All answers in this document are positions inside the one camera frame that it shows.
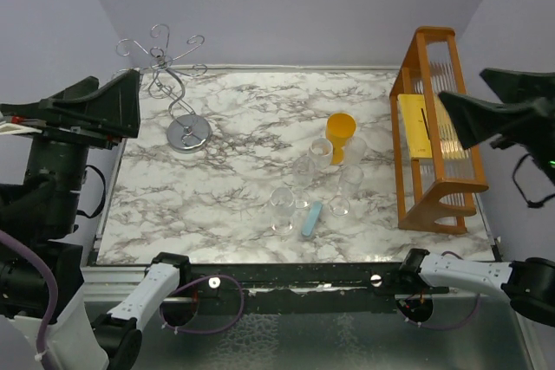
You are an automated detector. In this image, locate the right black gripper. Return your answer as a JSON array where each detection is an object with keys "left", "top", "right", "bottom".
[{"left": 431, "top": 64, "right": 555, "bottom": 189}]

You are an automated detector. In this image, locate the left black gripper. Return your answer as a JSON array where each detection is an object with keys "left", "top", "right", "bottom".
[{"left": 0, "top": 63, "right": 140, "bottom": 231}]

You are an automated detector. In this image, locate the clear ribbed wine glass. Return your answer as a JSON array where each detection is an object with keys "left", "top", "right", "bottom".
[{"left": 343, "top": 136, "right": 368, "bottom": 166}]

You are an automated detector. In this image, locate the yellow plastic wine glass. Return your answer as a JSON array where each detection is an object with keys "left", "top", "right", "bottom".
[{"left": 325, "top": 113, "right": 356, "bottom": 166}]

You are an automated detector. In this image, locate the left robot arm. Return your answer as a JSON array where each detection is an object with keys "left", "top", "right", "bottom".
[{"left": 1, "top": 69, "right": 192, "bottom": 369}]

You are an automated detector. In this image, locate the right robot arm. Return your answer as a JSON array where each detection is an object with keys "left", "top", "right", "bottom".
[{"left": 398, "top": 68, "right": 554, "bottom": 326}]

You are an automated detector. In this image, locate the yellow card in rack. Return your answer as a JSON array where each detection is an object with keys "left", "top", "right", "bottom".
[{"left": 398, "top": 94, "right": 433, "bottom": 159}]

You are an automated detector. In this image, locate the chrome wine glass rack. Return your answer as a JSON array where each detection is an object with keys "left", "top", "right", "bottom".
[{"left": 115, "top": 23, "right": 212, "bottom": 154}]

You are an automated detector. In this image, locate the wooden dish rack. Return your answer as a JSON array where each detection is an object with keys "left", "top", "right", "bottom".
[{"left": 389, "top": 26, "right": 488, "bottom": 235}]

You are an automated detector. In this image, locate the light blue eraser bar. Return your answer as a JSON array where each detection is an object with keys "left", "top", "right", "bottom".
[{"left": 300, "top": 201, "right": 323, "bottom": 238}]

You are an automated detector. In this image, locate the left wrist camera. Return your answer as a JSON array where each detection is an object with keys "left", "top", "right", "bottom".
[{"left": 0, "top": 114, "right": 33, "bottom": 135}]

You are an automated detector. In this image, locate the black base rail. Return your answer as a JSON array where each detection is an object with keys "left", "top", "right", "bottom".
[{"left": 162, "top": 262, "right": 447, "bottom": 318}]

